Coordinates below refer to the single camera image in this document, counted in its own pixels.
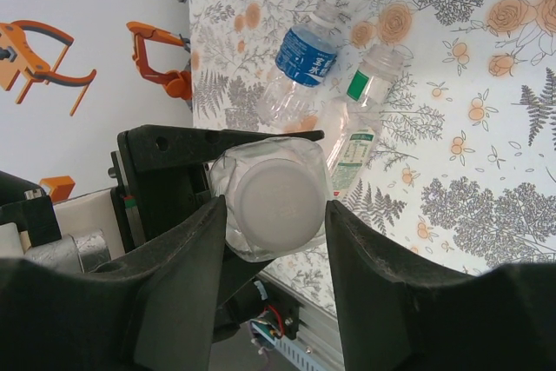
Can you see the clear bottle white green label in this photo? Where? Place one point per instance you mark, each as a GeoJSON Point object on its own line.
{"type": "Point", "coordinates": [360, 145]}

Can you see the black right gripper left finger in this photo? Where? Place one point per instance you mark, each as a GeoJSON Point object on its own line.
{"type": "Point", "coordinates": [108, 314]}

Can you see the clear bottle light green label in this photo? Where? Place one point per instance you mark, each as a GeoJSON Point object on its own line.
{"type": "Point", "coordinates": [278, 147]}

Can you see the aluminium frame rail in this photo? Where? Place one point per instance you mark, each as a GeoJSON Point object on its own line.
{"type": "Point", "coordinates": [321, 327]}

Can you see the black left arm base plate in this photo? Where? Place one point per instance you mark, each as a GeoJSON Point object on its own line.
{"type": "Point", "coordinates": [284, 314]}

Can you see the floral patterned table mat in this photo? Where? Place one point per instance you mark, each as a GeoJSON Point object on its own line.
{"type": "Point", "coordinates": [434, 127]}

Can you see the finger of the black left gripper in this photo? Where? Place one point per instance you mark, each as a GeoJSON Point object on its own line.
{"type": "Point", "coordinates": [236, 288]}
{"type": "Point", "coordinates": [182, 145]}

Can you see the clear bottle blue label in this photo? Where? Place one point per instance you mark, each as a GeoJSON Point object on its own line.
{"type": "Point", "coordinates": [304, 54]}

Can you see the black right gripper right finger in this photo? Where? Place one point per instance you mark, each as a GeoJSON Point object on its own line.
{"type": "Point", "coordinates": [434, 323]}

